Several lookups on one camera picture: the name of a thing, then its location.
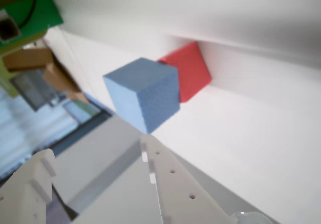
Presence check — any silver square camera module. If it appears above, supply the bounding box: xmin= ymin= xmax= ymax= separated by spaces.
xmin=0 ymin=10 xmax=21 ymax=43

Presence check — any red foam cube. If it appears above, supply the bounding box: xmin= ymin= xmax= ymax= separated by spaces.
xmin=157 ymin=41 xmax=213 ymax=103

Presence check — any blue foam cube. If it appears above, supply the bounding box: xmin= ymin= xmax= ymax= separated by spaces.
xmin=102 ymin=57 xmax=181 ymax=135

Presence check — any brown cardboard box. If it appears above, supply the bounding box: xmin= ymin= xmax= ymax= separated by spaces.
xmin=42 ymin=63 xmax=89 ymax=102
xmin=4 ymin=47 xmax=55 ymax=72

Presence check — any thin black cable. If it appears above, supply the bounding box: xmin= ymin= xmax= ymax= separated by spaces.
xmin=19 ymin=0 xmax=39 ymax=29

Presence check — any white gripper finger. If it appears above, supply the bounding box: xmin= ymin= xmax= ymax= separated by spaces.
xmin=0 ymin=148 xmax=57 ymax=224
xmin=139 ymin=134 xmax=238 ymax=224

